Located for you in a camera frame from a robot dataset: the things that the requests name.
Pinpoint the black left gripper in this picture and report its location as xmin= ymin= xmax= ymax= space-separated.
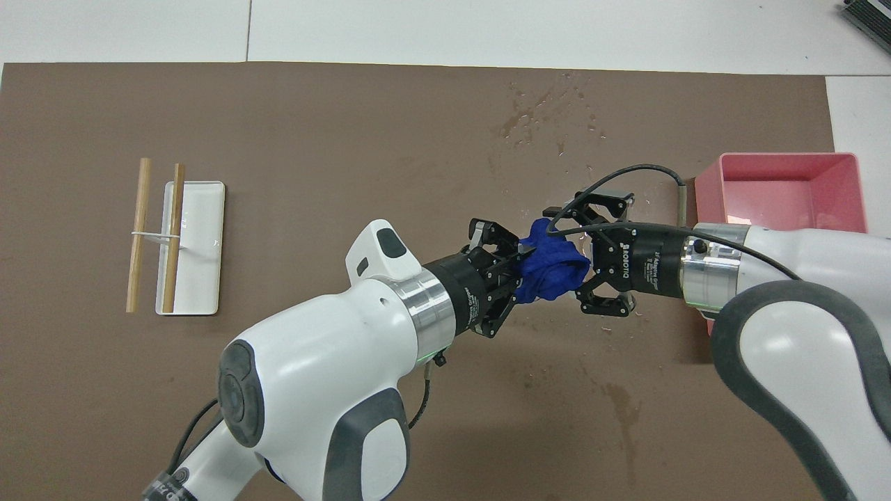
xmin=423 ymin=218 xmax=524 ymax=340

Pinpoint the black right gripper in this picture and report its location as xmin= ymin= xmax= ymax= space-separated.
xmin=543 ymin=191 xmax=691 ymax=319

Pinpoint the blue towel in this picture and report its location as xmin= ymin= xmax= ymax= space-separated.
xmin=514 ymin=218 xmax=592 ymax=303

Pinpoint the spilled water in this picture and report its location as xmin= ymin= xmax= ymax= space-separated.
xmin=498 ymin=70 xmax=606 ymax=157

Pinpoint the white towel rack base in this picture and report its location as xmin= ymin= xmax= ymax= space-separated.
xmin=131 ymin=181 xmax=226 ymax=317

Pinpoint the pink plastic bin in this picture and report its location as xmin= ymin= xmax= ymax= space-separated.
xmin=695 ymin=152 xmax=867 ymax=336

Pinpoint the brown table mat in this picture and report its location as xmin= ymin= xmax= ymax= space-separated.
xmin=0 ymin=61 xmax=876 ymax=501

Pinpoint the wooden rack rod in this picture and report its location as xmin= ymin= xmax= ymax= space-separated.
xmin=125 ymin=158 xmax=152 ymax=313
xmin=161 ymin=164 xmax=187 ymax=314

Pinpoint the grey ribbed device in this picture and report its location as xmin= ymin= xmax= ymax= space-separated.
xmin=837 ymin=0 xmax=891 ymax=53

